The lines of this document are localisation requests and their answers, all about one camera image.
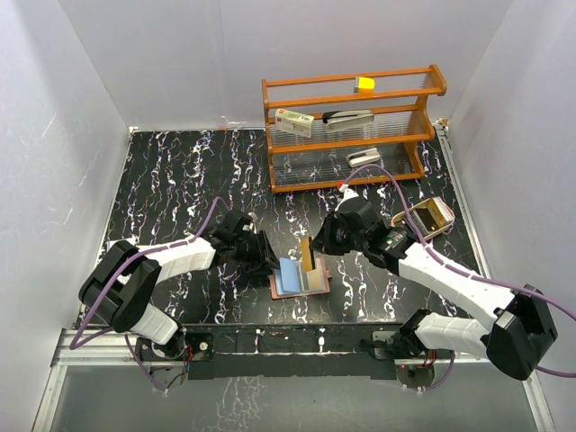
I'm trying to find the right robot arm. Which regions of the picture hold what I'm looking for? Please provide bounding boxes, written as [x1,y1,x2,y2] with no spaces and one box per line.
[310,197,558,381]

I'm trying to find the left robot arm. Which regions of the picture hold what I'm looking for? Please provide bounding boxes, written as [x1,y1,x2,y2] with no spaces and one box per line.
[78,209,280,359]

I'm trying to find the gold card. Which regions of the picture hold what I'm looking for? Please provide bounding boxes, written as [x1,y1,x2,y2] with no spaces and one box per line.
[302,258,331,294]
[301,237,316,273]

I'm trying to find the white staples box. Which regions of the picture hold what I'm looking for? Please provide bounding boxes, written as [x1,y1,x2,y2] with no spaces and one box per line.
[274,108,315,138]

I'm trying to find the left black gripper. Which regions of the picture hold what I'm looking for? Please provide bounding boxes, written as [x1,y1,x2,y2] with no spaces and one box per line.
[231,230,282,275]

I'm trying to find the pink leather card holder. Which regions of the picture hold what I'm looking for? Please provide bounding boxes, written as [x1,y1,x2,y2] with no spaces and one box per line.
[269,258,331,300]

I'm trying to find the small white stapler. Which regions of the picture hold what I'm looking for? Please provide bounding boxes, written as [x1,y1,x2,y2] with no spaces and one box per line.
[346,148,381,169]

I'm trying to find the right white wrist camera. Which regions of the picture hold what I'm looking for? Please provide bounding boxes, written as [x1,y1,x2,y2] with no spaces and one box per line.
[336,183,359,212]

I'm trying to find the orange wooden shelf rack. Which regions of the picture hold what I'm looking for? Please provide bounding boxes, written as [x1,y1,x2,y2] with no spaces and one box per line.
[261,64,447,194]

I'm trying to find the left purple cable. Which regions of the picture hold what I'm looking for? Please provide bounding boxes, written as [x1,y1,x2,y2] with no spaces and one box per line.
[69,196,233,392]

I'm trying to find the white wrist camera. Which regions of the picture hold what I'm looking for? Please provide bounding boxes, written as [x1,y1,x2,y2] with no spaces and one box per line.
[242,212,257,233]
[336,183,359,212]

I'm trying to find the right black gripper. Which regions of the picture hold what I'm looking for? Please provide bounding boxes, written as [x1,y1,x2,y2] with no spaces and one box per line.
[310,211,367,256]

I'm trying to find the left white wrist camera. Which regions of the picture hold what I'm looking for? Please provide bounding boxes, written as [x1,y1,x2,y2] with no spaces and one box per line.
[242,212,257,233]

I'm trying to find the purple cable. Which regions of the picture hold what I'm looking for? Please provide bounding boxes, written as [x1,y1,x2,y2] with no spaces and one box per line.
[337,164,576,392]
[69,196,233,392]

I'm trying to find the grey black stapler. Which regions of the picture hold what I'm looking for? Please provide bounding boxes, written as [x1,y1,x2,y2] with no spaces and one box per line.
[321,110,374,133]

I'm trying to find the yellow grey eraser block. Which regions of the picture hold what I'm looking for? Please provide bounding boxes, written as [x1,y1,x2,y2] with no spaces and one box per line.
[354,76,375,95]

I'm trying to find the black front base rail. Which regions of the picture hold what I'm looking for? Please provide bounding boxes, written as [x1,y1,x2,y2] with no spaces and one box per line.
[148,321,455,382]

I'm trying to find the stack of credit cards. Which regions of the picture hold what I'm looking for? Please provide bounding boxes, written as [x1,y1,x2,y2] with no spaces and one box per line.
[428,197,455,227]

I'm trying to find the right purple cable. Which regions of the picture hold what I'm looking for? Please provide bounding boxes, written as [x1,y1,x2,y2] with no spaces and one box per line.
[337,164,576,392]

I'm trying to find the beige oval card tray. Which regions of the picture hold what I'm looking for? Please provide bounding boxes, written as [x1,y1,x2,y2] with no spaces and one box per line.
[409,197,455,240]

